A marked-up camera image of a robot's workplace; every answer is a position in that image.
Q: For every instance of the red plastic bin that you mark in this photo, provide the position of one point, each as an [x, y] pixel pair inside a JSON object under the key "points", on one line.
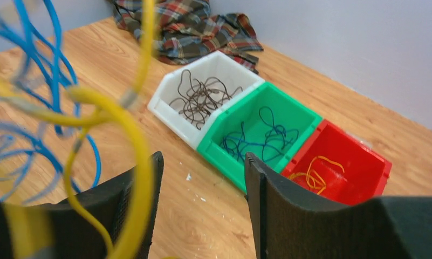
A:
{"points": [[337, 166]]}

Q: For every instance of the plaid flannel shirt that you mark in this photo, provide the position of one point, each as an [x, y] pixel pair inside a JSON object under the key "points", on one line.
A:
{"points": [[187, 31]]}

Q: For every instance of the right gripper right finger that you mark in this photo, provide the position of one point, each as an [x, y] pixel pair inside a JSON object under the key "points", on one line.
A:
{"points": [[289, 221]]}

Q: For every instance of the white plastic bin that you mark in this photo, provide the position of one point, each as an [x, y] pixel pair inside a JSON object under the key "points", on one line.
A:
{"points": [[190, 99]]}

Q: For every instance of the cable ball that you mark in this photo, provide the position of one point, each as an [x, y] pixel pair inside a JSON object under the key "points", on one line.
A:
{"points": [[43, 213]]}

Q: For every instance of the green plastic bin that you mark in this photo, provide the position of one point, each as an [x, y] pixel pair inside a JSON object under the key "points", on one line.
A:
{"points": [[268, 123]]}

